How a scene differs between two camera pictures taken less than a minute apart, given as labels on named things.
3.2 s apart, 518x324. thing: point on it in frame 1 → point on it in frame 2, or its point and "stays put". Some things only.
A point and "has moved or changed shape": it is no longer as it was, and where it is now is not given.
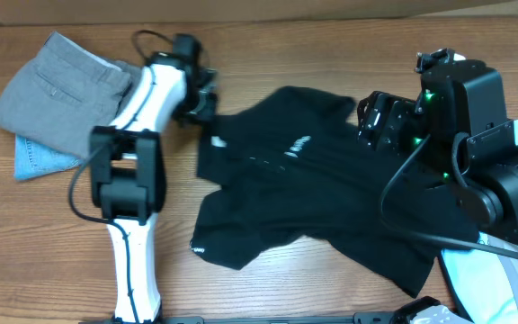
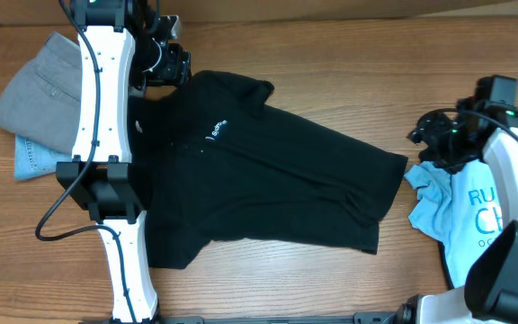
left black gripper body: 195,103 → 158,67
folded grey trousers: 62,92 stays put
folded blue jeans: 32,159 stays put
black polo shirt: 289,166 has moved or changed shape
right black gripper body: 397,122 → 450,144
